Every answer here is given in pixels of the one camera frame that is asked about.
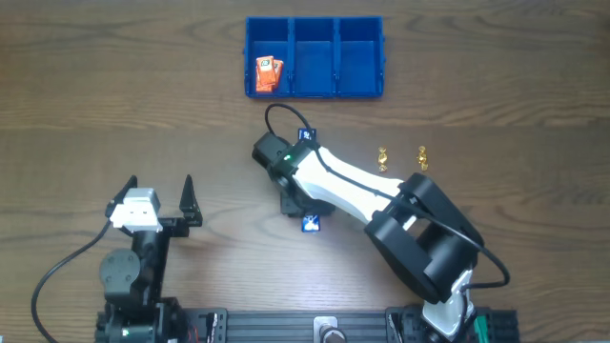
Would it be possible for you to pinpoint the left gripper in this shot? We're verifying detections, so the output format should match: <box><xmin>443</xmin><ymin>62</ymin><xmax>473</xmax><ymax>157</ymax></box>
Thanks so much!
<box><xmin>104</xmin><ymin>173</ymin><xmax>204</xmax><ymax>238</ymax></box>

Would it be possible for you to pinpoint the orange candy box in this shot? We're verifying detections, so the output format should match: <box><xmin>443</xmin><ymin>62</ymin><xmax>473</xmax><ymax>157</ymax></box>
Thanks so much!
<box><xmin>254</xmin><ymin>55</ymin><xmax>278</xmax><ymax>93</ymax></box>
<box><xmin>271</xmin><ymin>58</ymin><xmax>285</xmax><ymax>91</ymax></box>

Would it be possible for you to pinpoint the blue tray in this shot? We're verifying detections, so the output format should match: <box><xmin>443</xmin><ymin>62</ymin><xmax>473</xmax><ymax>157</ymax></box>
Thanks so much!
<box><xmin>243</xmin><ymin>15</ymin><xmax>386</xmax><ymax>100</ymax></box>

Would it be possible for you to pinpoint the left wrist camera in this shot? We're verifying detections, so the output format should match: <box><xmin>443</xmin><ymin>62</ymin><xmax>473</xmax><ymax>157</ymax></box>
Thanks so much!
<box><xmin>109</xmin><ymin>187</ymin><xmax>163</xmax><ymax>234</ymax></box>

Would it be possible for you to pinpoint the black cable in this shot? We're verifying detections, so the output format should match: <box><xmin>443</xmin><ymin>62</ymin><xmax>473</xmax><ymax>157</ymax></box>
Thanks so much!
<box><xmin>30</xmin><ymin>218</ymin><xmax>113</xmax><ymax>343</ymax></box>
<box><xmin>264</xmin><ymin>103</ymin><xmax>511</xmax><ymax>292</ymax></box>

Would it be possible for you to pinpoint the mounting rail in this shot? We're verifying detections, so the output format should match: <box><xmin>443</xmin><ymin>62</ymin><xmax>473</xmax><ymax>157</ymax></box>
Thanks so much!
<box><xmin>94</xmin><ymin>307</ymin><xmax>519</xmax><ymax>343</ymax></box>

